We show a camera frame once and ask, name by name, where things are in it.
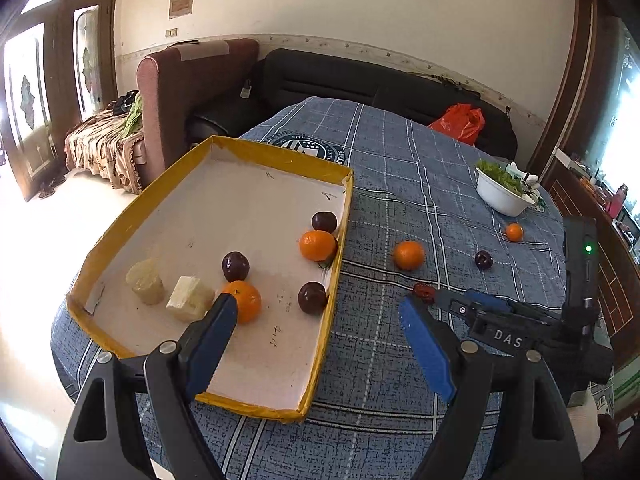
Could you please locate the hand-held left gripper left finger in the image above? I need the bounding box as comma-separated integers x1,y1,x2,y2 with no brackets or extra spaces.
56,292,239,480

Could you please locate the small dark purple plum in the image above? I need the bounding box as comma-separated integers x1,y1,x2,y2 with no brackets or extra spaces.
311,211,338,234

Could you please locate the pale sugarcane piece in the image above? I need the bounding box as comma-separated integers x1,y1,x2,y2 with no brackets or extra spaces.
165,275,216,323
125,258,166,306

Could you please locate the white plastic object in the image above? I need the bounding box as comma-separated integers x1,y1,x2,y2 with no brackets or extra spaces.
505,162,541,191

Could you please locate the patterned brown couch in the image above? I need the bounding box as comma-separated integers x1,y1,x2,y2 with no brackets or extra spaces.
65,107,146,193

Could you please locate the pink bottle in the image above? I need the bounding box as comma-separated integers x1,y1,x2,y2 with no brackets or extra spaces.
612,184,631,217

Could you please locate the orange tangerine with leaf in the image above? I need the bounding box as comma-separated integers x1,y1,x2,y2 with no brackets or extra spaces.
299,230,338,267

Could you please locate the black sofa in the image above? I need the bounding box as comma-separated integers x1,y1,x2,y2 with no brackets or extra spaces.
187,49,517,161

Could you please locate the person's right forearm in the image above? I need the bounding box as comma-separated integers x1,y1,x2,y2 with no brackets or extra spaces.
567,390,626,466

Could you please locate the blue plaid tablecloth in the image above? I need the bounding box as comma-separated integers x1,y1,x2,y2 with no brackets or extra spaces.
50,96,621,480

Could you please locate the green lettuce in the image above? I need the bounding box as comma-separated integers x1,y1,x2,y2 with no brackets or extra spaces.
475,159,526,193

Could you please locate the wooden glass door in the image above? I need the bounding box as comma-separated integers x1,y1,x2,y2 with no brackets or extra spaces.
0,0,121,201

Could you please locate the red plastic bag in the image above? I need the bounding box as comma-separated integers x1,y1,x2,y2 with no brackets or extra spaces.
428,103,486,146

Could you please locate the yellow cardboard tray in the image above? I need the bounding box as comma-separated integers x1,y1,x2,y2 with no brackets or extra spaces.
66,135,355,423

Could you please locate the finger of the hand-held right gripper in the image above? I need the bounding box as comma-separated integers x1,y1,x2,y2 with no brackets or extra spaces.
467,289,563,321
434,287,488,328

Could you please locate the white bowl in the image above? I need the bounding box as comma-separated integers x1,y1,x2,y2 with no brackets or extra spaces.
475,167,536,217

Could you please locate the pile of clothes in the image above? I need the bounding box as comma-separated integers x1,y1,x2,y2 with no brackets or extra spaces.
112,90,144,136

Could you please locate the maroon armchair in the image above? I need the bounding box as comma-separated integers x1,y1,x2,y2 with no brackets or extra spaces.
136,38,260,186

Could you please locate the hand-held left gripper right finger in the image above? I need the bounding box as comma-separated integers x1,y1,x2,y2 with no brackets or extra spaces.
398,295,583,480

